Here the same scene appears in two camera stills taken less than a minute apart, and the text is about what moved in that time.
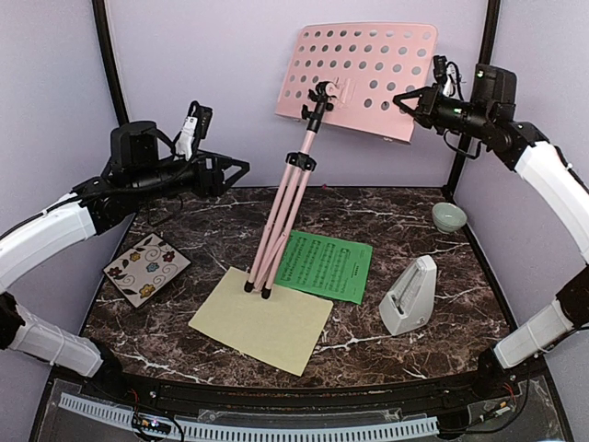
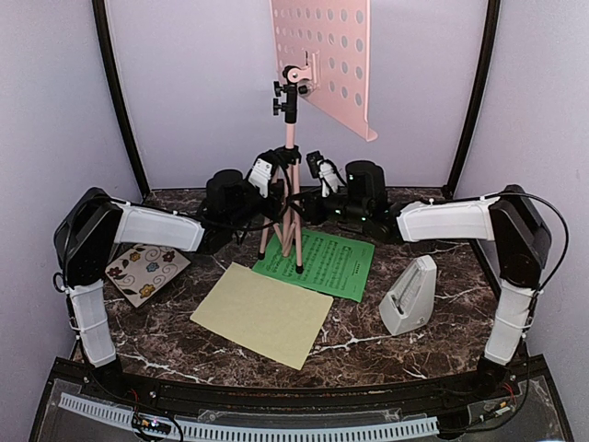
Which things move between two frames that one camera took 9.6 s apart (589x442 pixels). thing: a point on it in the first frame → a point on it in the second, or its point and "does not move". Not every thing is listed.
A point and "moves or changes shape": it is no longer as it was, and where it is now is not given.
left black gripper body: x=202 y=185 → x=275 y=199
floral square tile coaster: x=147 y=270 does not move
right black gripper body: x=433 y=111 → x=317 y=215
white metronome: x=409 y=304 does not move
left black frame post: x=100 y=16 does not move
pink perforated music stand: x=346 y=76 moves or changes shape
